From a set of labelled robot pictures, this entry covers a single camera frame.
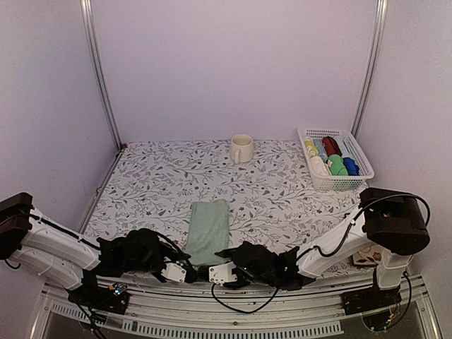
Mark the light blue rolled towel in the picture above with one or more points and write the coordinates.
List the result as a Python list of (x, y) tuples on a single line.
[(321, 150)]

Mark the white plastic basket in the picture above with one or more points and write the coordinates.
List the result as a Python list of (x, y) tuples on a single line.
[(349, 148)]

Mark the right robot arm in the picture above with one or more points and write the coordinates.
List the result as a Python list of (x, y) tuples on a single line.
[(391, 219)]

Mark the floral table mat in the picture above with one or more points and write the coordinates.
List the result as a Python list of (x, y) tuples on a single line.
[(271, 199)]

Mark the mint green towel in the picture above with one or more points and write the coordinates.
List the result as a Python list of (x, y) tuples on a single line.
[(208, 232)]

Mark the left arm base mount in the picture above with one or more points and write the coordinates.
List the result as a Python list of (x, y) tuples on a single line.
[(113, 300)]

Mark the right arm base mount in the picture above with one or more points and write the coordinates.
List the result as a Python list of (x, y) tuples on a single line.
[(369, 299)]

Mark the aluminium frame post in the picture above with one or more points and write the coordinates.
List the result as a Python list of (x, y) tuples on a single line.
[(375, 47), (90, 33)]

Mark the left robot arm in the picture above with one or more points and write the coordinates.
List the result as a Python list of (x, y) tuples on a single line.
[(30, 238)]

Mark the cream white towel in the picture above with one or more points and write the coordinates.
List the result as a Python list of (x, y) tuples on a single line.
[(319, 166)]

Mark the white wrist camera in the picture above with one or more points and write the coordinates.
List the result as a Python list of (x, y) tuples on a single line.
[(174, 272), (221, 274)]

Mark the right aluminium frame post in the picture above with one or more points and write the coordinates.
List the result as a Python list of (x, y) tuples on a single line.
[(375, 47)]

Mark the red rolled towel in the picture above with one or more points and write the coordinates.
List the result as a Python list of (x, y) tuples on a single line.
[(331, 147)]

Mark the left aluminium frame post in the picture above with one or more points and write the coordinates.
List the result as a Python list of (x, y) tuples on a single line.
[(90, 33)]

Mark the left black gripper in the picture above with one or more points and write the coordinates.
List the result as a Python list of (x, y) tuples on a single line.
[(182, 266)]

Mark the green rolled towel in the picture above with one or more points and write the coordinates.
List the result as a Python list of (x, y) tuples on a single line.
[(336, 166)]

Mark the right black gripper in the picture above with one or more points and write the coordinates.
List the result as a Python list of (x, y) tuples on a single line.
[(236, 287)]

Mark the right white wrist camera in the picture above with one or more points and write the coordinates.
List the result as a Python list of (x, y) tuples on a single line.
[(221, 274)]

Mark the cream ceramic mug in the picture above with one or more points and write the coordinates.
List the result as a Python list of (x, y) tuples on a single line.
[(241, 148)]

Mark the floral square plate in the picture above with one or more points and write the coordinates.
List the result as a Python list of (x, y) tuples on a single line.
[(368, 257)]

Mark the yellow rolled towel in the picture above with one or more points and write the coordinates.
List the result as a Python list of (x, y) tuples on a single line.
[(311, 148)]

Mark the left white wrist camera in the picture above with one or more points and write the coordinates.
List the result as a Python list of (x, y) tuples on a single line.
[(174, 272)]

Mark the aluminium front rail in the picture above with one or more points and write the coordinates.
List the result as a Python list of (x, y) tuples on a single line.
[(202, 310)]

